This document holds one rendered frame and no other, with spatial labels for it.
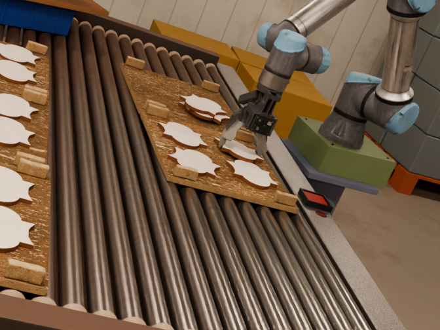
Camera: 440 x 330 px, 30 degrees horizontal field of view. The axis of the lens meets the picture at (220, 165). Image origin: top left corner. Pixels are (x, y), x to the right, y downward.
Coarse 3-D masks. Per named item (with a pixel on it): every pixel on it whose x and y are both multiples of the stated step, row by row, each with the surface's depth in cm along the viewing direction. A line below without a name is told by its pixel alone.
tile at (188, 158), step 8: (176, 152) 203; (184, 152) 205; (192, 152) 208; (176, 160) 200; (184, 160) 200; (192, 160) 202; (200, 160) 204; (208, 160) 206; (200, 168) 199; (208, 168) 201; (216, 168) 205; (200, 176) 198; (208, 176) 199
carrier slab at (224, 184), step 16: (144, 112) 226; (160, 128) 218; (192, 128) 229; (160, 144) 207; (176, 144) 212; (208, 144) 222; (160, 160) 199; (224, 160) 215; (224, 176) 204; (272, 176) 218; (224, 192) 196; (240, 192) 198; (256, 192) 202; (272, 192) 206; (288, 208) 202
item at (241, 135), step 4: (236, 132) 234; (240, 132) 235; (244, 132) 235; (248, 132) 236; (236, 136) 235; (240, 136) 235; (244, 136) 235; (248, 136) 236; (252, 136) 236; (244, 140) 236; (248, 140) 236; (252, 140) 237
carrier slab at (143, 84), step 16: (128, 80) 248; (144, 80) 254; (160, 80) 261; (176, 80) 269; (144, 96) 239; (160, 96) 245; (176, 96) 252; (208, 96) 266; (176, 112) 237; (208, 128) 235; (224, 128) 240
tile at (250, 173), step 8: (240, 160) 216; (232, 168) 210; (240, 168) 210; (248, 168) 213; (256, 168) 215; (232, 176) 206; (240, 176) 206; (248, 176) 207; (256, 176) 210; (264, 176) 212; (248, 184) 205; (256, 184) 204; (264, 184) 206; (272, 184) 210
